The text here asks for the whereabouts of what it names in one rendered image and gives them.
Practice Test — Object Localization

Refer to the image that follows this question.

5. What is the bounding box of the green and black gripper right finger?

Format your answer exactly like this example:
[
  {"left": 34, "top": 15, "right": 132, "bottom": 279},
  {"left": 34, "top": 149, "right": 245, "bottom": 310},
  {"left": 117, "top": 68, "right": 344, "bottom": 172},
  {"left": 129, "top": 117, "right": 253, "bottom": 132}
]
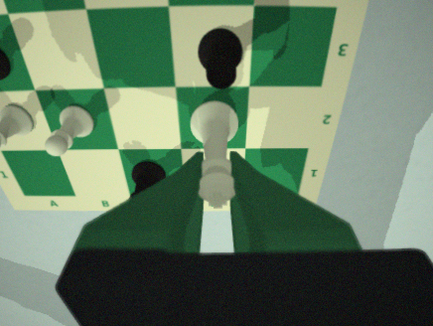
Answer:
[{"left": 229, "top": 151, "right": 362, "bottom": 252}]

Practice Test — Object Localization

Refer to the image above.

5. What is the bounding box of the green and cream chessboard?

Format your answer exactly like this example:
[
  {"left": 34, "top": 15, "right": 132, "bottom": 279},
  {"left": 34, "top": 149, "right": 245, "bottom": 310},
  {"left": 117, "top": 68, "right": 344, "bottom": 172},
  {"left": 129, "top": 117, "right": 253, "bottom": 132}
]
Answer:
[{"left": 0, "top": 0, "right": 368, "bottom": 211}]

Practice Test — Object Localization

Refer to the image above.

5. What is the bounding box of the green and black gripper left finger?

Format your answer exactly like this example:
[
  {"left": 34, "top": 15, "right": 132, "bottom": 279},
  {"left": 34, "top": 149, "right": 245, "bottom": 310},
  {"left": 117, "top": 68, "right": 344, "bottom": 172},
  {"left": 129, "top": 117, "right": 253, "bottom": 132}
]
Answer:
[{"left": 70, "top": 151, "right": 204, "bottom": 254}]

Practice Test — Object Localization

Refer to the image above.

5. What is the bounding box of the white pawn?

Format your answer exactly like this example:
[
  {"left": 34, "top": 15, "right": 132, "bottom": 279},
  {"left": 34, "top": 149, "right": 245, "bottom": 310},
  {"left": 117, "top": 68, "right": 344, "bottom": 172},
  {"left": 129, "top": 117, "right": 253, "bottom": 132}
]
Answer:
[
  {"left": 0, "top": 104, "right": 34, "bottom": 148},
  {"left": 45, "top": 105, "right": 94, "bottom": 156}
]

